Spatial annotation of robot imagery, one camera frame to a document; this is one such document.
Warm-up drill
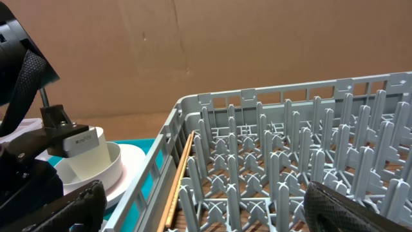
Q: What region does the white paper cup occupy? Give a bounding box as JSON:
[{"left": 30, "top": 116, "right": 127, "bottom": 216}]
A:
[{"left": 66, "top": 127, "right": 111, "bottom": 180}]

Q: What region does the wooden chopstick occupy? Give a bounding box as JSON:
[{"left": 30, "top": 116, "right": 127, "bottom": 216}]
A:
[
  {"left": 156, "top": 131, "right": 194, "bottom": 232},
  {"left": 164, "top": 131, "right": 196, "bottom": 229}
]

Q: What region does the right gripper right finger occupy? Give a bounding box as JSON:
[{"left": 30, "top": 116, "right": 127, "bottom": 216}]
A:
[{"left": 303, "top": 182, "right": 411, "bottom": 232}]

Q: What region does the large white plate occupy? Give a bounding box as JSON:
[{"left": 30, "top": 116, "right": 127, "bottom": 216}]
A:
[{"left": 105, "top": 143, "right": 145, "bottom": 208}]

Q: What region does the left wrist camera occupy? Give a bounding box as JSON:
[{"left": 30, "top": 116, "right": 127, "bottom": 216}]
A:
[{"left": 62, "top": 127, "right": 99, "bottom": 158}]

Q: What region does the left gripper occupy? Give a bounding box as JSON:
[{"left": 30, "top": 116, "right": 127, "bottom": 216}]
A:
[{"left": 1, "top": 104, "right": 89, "bottom": 219}]

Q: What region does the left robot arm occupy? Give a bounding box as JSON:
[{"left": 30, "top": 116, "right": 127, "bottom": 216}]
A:
[{"left": 1, "top": 3, "right": 98, "bottom": 225}]

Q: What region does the white bowl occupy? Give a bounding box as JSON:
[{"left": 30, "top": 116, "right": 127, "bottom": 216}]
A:
[{"left": 55, "top": 142, "right": 123, "bottom": 195}]

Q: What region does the grey dishwasher rack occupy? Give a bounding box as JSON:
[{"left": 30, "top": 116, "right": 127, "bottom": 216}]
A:
[{"left": 102, "top": 71, "right": 412, "bottom": 232}]

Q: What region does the teal serving tray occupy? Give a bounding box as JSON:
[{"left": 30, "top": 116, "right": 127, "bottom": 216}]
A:
[{"left": 50, "top": 139, "right": 165, "bottom": 231}]

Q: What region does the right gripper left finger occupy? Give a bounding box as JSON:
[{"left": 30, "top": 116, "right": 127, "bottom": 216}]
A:
[{"left": 21, "top": 180, "right": 107, "bottom": 231}]

